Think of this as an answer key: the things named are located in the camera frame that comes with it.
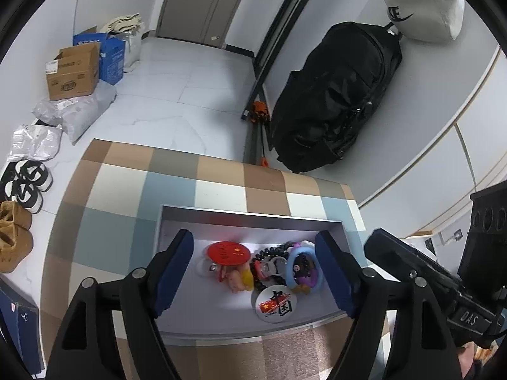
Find white hanging bag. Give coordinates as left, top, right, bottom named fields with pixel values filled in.
left=384, top=0, right=465, bottom=43

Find silver phone box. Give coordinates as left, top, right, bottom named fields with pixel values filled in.
left=155, top=205, right=349, bottom=340

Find white plastic bags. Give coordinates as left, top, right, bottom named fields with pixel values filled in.
left=7, top=81, right=117, bottom=162

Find yellow pink figurine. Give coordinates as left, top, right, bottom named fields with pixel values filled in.
left=224, top=263, right=254, bottom=293

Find brown cardboard box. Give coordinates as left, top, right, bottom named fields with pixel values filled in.
left=46, top=43, right=100, bottom=101

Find blue jordan box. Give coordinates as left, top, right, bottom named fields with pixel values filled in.
left=1, top=279, right=44, bottom=375

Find blue cardboard box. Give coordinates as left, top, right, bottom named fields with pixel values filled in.
left=73, top=33, right=125, bottom=85

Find checkered table cloth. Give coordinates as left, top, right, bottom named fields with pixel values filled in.
left=40, top=140, right=365, bottom=379

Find black backpack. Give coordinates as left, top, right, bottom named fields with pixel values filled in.
left=271, top=22, right=402, bottom=173

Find white cloth bag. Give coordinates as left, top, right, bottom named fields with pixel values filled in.
left=100, top=13, right=144, bottom=73

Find person's right hand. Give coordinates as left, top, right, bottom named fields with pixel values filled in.
left=457, top=341, right=497, bottom=380

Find black right camera module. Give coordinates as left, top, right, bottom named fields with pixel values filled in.
left=458, top=181, right=507, bottom=299

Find red I China badge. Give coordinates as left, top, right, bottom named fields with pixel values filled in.
left=206, top=241, right=251, bottom=267

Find light blue ring toy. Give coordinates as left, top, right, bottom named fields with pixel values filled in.
left=285, top=245, right=323, bottom=290

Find black coat rack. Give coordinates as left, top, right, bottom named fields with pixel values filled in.
left=241, top=0, right=309, bottom=120

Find red figurine keychain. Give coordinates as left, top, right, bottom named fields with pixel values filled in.
left=253, top=256, right=287, bottom=281

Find black white sandals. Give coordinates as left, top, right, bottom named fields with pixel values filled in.
left=1, top=160, right=53, bottom=214

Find brown door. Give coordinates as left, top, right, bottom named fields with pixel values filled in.
left=156, top=0, right=241, bottom=49

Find purple ring toy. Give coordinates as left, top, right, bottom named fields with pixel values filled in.
left=292, top=269, right=322, bottom=294

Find brown shoes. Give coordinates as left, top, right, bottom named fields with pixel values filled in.
left=0, top=201, right=34, bottom=274

